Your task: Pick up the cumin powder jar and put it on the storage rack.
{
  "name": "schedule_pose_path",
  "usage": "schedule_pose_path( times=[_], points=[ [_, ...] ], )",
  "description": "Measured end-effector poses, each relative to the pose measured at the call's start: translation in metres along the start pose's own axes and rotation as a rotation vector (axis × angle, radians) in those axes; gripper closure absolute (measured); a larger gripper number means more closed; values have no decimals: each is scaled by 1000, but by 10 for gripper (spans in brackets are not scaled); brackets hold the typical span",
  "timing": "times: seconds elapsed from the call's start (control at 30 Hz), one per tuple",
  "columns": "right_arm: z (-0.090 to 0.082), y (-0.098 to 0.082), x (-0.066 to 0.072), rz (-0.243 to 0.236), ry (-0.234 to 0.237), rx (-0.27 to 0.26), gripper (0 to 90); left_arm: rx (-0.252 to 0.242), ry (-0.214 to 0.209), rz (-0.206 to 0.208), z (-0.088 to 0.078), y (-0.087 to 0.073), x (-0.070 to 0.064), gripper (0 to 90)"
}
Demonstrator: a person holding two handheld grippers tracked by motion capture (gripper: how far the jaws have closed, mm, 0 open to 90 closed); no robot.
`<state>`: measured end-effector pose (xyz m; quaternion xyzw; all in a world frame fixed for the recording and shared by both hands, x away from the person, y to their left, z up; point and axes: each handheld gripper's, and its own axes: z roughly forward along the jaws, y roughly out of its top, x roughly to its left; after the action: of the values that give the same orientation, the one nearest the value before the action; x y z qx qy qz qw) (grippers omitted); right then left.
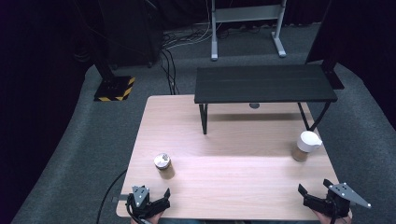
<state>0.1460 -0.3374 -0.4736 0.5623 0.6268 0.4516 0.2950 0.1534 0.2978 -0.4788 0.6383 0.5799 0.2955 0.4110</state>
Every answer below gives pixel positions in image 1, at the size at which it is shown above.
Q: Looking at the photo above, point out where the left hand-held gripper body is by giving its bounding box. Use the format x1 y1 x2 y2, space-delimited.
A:
125 185 171 220

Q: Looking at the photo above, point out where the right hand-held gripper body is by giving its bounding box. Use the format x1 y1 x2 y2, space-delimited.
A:
303 182 372 218

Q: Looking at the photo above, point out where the glass jar with silver lid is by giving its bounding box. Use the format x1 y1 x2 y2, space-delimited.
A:
153 152 176 180

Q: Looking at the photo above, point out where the white cup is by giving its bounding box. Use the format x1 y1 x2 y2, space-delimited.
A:
291 130 323 162

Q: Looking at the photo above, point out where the black metal shelf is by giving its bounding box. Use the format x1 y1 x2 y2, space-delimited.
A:
193 63 339 135

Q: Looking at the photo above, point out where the person's left hand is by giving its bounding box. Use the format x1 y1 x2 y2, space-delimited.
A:
130 212 163 224

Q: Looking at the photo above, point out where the person's right hand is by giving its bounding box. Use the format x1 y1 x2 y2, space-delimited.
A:
312 210 353 224

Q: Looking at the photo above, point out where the yellow black striped base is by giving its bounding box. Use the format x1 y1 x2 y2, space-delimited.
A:
88 46 136 103

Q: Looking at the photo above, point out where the black cabinet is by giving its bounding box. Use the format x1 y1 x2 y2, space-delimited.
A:
98 0 163 68

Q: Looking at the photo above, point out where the grey metal stand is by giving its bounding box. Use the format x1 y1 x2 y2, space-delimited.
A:
210 0 288 62

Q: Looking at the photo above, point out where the left hand-held gripper black cable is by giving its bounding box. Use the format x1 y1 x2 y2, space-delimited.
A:
125 201 148 224

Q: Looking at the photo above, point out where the hand-held gripper black cable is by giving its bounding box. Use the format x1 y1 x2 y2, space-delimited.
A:
125 201 148 224
330 200 340 224

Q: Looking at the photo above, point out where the right hand-held gripper black cable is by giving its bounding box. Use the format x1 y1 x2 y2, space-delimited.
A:
330 200 340 224

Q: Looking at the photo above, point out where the black floor cable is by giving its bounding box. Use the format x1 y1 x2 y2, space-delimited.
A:
96 168 129 224

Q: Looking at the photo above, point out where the black slanted post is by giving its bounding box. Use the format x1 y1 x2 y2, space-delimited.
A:
306 0 346 91

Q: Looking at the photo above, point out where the bundle of floor cables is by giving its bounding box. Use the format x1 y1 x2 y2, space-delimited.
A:
159 21 260 96

